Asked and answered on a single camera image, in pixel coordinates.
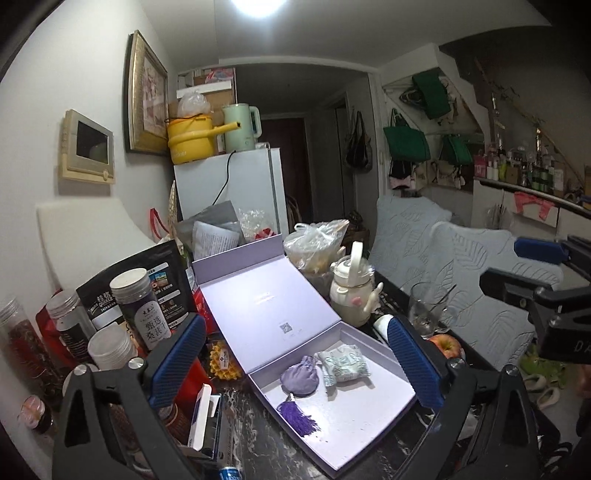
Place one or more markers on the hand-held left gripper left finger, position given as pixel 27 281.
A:
pixel 178 360

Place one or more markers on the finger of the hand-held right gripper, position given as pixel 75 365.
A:
pixel 540 251
pixel 508 284

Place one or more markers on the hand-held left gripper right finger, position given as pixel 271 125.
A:
pixel 415 364

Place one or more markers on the lavender gift box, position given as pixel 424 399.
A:
pixel 258 300

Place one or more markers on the red plastic package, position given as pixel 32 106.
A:
pixel 198 381

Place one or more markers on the red apple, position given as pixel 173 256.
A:
pixel 445 345

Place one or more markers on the green frog slipper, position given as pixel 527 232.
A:
pixel 545 364

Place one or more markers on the yellow waffle-shaped toy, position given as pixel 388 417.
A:
pixel 226 364

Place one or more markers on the pink cloth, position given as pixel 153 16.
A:
pixel 531 203

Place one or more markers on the glass mug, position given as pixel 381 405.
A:
pixel 425 314

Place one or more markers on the white roll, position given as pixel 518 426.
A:
pixel 381 325

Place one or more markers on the grey leaf-pattern sofa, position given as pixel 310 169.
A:
pixel 461 258

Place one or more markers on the purple label jar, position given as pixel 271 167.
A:
pixel 138 318

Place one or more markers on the cream slippers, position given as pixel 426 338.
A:
pixel 542 392

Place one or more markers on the small brown bottle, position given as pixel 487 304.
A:
pixel 175 422

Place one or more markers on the thin stir stick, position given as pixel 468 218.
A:
pixel 445 293

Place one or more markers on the small white carton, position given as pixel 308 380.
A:
pixel 198 420

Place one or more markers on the white cabinet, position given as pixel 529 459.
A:
pixel 489 203

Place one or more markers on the white patterned sachet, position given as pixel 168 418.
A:
pixel 344 364

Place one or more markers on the dark blue box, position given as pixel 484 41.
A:
pixel 222 429

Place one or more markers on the row of cosmetic bottles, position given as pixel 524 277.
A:
pixel 521 168

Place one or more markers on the black coffee bag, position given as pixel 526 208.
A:
pixel 161 272

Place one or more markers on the cream water bottle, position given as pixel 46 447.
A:
pixel 351 295

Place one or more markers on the striped label jar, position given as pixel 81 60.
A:
pixel 69 323

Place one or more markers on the purple sachet with tassel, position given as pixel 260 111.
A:
pixel 299 378

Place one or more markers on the beige tote bag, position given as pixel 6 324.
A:
pixel 445 174

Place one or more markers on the white printed paper packet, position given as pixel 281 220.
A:
pixel 212 240

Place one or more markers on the blue can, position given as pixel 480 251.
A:
pixel 231 474

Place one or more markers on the green tote bag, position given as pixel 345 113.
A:
pixel 406 141
pixel 457 150
pixel 431 92

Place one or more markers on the grey plastic bag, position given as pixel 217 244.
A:
pixel 217 214

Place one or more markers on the pink hanging bag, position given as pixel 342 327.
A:
pixel 400 177

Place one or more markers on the small pink lid jar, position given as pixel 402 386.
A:
pixel 34 410

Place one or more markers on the clear jar of red contents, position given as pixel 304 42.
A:
pixel 23 341

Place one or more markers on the crinkled clear wrapper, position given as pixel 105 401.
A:
pixel 254 221

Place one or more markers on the white foam board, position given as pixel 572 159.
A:
pixel 83 230

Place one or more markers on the plastic bag of food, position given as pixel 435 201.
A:
pixel 314 240

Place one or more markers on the white fridge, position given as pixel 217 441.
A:
pixel 249 184

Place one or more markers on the black hanging bag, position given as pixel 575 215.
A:
pixel 359 147

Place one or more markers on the yellow enamel pot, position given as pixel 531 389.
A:
pixel 189 138

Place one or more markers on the dark wooden door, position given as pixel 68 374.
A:
pixel 286 161

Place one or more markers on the pale green electric kettle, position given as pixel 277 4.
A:
pixel 240 129

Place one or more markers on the clear plastic bag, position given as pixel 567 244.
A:
pixel 194 104

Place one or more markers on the cardboard box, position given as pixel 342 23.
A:
pixel 221 97

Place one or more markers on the wall intercom panel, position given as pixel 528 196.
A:
pixel 92 143

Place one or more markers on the gold picture frame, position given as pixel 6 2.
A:
pixel 147 92

